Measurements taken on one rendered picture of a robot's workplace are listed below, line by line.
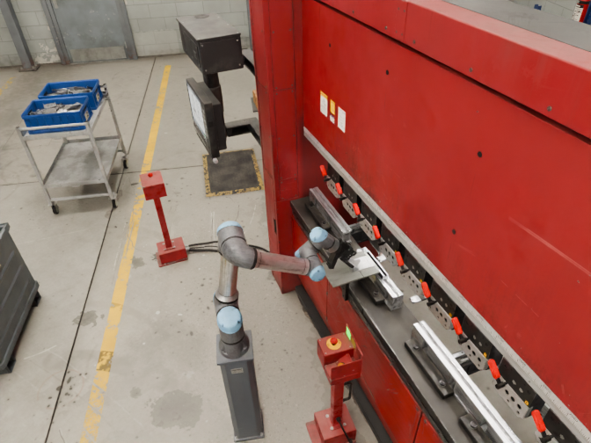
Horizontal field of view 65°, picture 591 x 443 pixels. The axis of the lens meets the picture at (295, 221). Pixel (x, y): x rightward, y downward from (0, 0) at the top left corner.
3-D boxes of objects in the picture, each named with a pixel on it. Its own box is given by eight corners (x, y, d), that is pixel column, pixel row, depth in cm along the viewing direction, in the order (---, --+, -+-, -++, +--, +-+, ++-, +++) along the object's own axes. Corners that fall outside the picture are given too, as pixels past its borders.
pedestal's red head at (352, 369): (317, 353, 239) (317, 331, 228) (346, 345, 242) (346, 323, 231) (330, 386, 224) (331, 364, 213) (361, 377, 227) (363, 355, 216)
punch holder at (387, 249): (378, 249, 224) (381, 222, 214) (393, 244, 227) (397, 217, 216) (395, 268, 213) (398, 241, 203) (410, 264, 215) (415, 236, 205)
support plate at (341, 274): (318, 265, 243) (318, 264, 242) (362, 251, 250) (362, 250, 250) (332, 287, 230) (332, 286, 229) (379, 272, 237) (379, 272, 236)
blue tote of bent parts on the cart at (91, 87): (54, 99, 469) (47, 83, 458) (104, 95, 473) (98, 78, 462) (43, 114, 441) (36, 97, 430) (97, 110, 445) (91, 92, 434)
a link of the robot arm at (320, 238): (305, 234, 221) (317, 221, 219) (318, 243, 228) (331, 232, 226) (310, 244, 216) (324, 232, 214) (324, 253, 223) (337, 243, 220)
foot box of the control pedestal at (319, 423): (305, 423, 278) (304, 412, 270) (343, 411, 283) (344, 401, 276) (316, 455, 263) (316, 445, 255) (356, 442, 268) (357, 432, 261)
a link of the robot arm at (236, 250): (230, 251, 187) (331, 268, 209) (226, 236, 195) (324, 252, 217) (221, 272, 192) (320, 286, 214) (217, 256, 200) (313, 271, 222)
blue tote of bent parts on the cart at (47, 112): (40, 117, 436) (32, 99, 425) (93, 112, 440) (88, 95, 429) (27, 134, 408) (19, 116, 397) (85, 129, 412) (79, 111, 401)
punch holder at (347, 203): (341, 205, 254) (343, 179, 244) (355, 200, 256) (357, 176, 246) (354, 220, 243) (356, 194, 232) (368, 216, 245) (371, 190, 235)
